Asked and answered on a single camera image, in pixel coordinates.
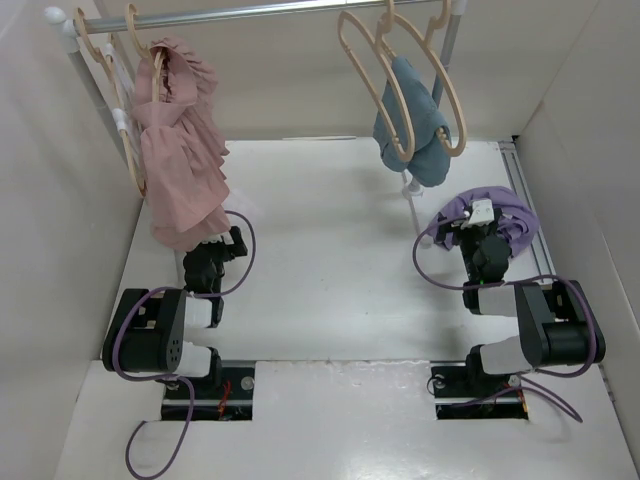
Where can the pink dress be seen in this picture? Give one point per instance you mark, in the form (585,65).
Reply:
(182,149)

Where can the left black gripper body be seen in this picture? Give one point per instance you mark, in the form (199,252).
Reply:
(219,252)

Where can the aluminium rail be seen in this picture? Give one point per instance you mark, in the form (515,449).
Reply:
(519,185)

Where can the wooden hanger under blue garment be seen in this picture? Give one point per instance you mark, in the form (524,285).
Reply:
(449,19)

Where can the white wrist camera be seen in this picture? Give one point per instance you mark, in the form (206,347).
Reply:
(228,238)
(479,214)

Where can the metal clothes rack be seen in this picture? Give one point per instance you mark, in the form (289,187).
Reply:
(376,68)

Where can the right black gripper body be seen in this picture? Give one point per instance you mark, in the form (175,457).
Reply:
(469,239)

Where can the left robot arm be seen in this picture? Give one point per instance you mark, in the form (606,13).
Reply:
(146,334)

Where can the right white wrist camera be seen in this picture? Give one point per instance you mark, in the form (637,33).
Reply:
(479,214)

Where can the purple t shirt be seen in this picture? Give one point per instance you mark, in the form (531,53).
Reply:
(518,224)

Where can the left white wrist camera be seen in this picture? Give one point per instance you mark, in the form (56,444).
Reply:
(228,238)

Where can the leftmost wooden hanger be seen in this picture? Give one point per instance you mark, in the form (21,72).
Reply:
(119,114)

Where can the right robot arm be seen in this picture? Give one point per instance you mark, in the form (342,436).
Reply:
(556,325)

